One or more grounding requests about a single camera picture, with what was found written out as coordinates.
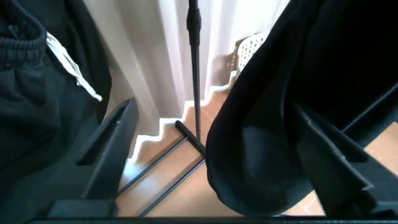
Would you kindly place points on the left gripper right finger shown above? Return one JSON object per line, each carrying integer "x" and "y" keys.
{"x": 335, "y": 174}

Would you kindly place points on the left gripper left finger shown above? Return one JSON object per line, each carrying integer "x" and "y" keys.
{"x": 99, "y": 168}

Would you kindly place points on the black shorts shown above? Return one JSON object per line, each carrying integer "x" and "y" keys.
{"x": 40, "y": 109}

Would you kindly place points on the black garment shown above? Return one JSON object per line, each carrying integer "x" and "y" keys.
{"x": 264, "y": 124}

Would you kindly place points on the black clothes rack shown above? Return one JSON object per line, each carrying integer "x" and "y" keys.
{"x": 195, "y": 62}

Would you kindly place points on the white laundry basket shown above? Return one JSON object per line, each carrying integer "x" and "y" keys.
{"x": 248, "y": 49}

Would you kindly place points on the beige curtain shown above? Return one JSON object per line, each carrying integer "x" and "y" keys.
{"x": 155, "y": 46}

